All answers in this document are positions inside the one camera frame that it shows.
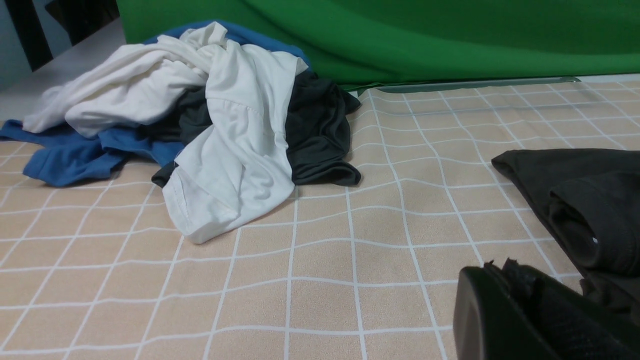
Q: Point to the blue garment in pile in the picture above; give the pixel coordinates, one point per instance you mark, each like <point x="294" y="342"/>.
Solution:
<point x="67" y="158"/>

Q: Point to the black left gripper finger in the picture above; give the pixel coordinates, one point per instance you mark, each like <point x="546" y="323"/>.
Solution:
<point x="517" y="312"/>

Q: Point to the beige grid-pattern table mat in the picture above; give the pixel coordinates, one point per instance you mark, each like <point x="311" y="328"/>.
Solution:
<point x="98" y="271"/>

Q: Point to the green backdrop cloth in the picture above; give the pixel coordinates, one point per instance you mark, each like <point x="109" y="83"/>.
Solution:
<point x="367" y="42"/>

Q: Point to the dark gray garment in pile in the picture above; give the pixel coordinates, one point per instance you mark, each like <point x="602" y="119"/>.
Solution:
<point x="317" y="130"/>

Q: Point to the white garment in pile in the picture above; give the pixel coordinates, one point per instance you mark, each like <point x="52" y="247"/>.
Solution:
<point x="234" y="171"/>

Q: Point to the dark gray long-sleeve shirt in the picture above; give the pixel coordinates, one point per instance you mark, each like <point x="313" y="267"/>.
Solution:
<point x="588" y="199"/>

